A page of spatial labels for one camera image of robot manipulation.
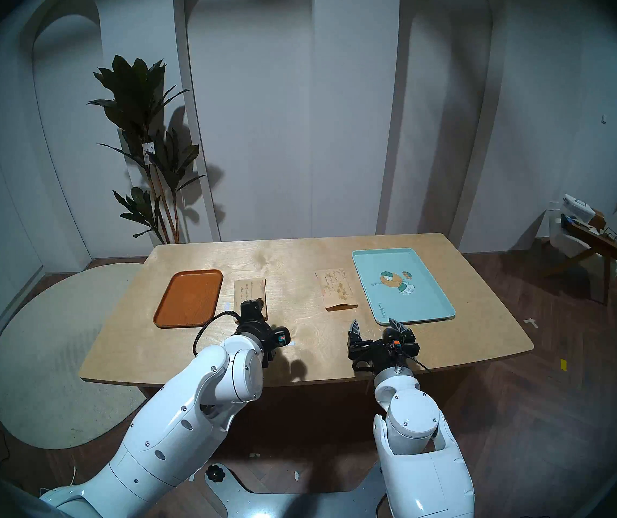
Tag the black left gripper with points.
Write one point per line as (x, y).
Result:
(257, 331)

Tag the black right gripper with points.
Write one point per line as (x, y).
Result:
(381, 355)

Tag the plain kraft envelope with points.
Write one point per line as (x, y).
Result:
(249, 289)

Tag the kraft envelope with floral print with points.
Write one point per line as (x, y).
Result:
(335, 290)

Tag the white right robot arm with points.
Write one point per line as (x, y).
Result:
(413, 420)

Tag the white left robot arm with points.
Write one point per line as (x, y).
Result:
(179, 420)

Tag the teal tray with print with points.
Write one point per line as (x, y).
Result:
(403, 301)

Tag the orange rectangular tray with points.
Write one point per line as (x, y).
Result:
(189, 298)

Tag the light wooden table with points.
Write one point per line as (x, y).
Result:
(297, 263)

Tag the black base knob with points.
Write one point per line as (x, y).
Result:
(214, 473)

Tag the white plant tag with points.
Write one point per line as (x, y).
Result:
(149, 152)

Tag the round beige rug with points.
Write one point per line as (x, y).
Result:
(49, 349)

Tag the tall dark green plant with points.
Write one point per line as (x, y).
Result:
(136, 96)

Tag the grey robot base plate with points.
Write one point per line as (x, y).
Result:
(292, 503)

